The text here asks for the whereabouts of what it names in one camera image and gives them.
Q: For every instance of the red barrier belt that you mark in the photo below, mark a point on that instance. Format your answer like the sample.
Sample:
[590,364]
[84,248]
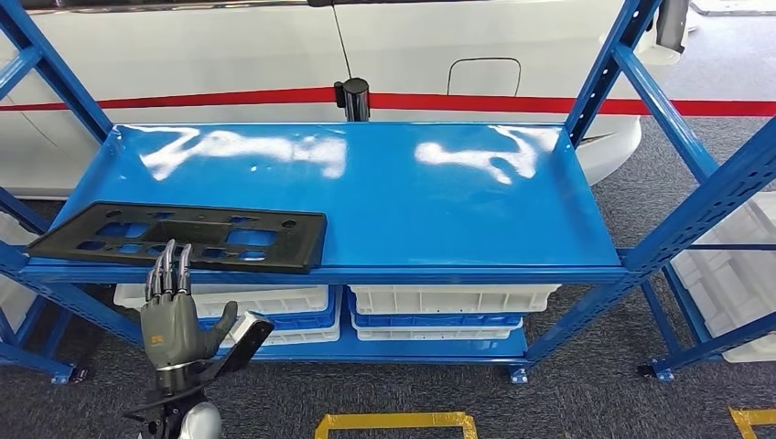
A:
[545,104]
[182,99]

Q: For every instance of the white plastic crate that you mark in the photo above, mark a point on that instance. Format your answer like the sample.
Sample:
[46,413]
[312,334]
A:
[430,333]
[727,285]
[303,336]
[12,297]
[273,300]
[448,300]
[752,354]

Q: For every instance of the white car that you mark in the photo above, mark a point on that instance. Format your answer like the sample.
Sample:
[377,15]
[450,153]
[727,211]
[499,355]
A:
[182,54]

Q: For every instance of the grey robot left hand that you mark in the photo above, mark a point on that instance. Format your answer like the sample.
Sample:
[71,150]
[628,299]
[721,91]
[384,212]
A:
[173,330]

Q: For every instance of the black stanchion post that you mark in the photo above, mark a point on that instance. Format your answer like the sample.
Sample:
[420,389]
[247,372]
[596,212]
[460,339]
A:
[353,100]

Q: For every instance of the yellow floor tape square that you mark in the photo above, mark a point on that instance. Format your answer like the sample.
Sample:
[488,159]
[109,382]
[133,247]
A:
[394,420]
[749,418]

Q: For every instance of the black plastic plate part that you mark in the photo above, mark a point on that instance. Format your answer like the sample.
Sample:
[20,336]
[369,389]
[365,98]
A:
[303,242]

